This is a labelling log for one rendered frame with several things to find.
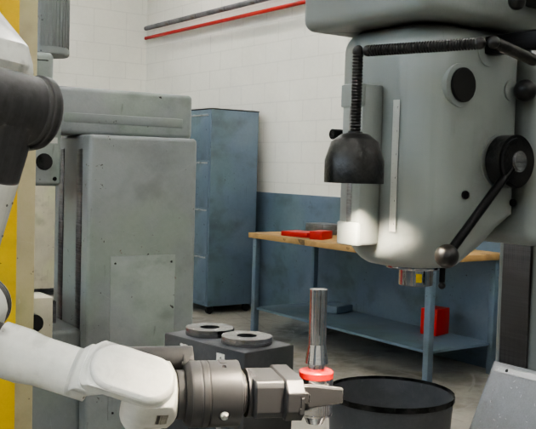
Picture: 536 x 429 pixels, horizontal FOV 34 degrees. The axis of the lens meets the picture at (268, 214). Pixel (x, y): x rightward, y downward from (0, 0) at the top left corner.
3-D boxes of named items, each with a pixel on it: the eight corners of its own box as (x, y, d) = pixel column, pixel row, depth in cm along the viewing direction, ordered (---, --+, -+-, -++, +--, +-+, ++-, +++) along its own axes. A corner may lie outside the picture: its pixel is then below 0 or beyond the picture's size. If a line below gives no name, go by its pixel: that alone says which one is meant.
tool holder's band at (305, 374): (334, 381, 117) (334, 374, 117) (299, 380, 117) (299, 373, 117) (331, 373, 122) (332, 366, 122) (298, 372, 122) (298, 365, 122)
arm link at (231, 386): (307, 368, 113) (215, 370, 110) (305, 442, 113) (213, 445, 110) (283, 348, 125) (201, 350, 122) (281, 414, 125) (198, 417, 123)
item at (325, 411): (333, 419, 117) (334, 381, 117) (299, 419, 117) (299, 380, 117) (330, 409, 122) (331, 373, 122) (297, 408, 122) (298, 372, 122)
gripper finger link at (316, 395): (341, 406, 118) (297, 407, 117) (342, 382, 118) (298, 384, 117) (344, 409, 117) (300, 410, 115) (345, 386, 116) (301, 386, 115)
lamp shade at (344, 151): (312, 181, 104) (313, 129, 104) (344, 182, 110) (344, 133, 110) (364, 184, 100) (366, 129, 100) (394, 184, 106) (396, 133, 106)
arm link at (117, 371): (168, 407, 108) (64, 374, 108) (160, 434, 115) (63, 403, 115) (183, 362, 112) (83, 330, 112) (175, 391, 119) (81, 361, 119)
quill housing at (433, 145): (423, 275, 108) (433, 14, 106) (320, 258, 125) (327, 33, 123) (522, 268, 119) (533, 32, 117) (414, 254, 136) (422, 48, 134)
